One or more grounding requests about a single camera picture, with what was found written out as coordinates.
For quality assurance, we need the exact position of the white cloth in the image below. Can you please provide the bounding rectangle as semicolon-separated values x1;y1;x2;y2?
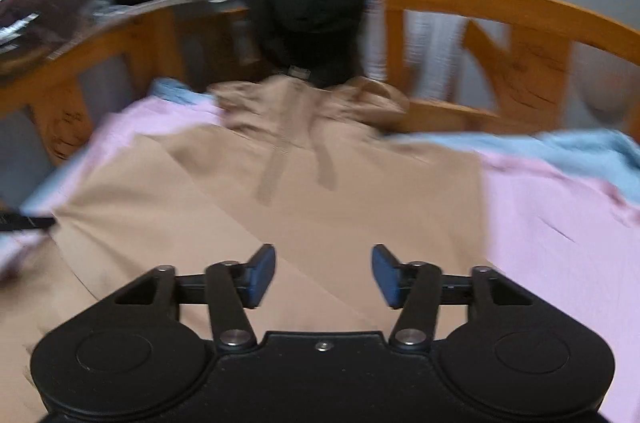
365;0;466;99

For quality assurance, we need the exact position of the light blue blanket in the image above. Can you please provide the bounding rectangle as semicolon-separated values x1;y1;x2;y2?
0;78;640;254

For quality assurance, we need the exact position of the black garment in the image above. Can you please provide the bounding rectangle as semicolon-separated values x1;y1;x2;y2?
245;0;373;86

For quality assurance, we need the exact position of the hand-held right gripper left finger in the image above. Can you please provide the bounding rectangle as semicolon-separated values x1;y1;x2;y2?
114;244;277;350

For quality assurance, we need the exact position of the wooden bed frame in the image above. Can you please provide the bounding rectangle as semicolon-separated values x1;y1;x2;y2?
0;0;640;164

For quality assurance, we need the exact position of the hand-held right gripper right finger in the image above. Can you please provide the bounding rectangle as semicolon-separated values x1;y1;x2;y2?
371;244;535;350

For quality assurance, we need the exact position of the clear plastic bag, dark cloth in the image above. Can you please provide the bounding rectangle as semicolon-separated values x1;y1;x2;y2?
0;0;98;59

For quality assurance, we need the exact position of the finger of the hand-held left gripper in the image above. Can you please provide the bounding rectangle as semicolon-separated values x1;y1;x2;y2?
0;212;55;233

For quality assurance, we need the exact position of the pink bed sheet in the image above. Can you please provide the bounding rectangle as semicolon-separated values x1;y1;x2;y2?
0;96;640;423

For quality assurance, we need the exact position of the tan hooded jacket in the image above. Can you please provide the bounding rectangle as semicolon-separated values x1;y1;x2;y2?
0;76;493;423

